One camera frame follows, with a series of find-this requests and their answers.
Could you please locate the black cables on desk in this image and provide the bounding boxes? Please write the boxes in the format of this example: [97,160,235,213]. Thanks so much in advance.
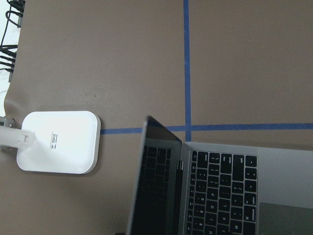
[0,0,26,83]

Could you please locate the white desk lamp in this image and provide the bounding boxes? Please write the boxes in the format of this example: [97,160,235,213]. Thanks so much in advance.
[0,111,101,174]

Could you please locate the grey laptop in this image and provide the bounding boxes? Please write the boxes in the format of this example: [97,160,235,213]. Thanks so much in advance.
[126,116,313,235]

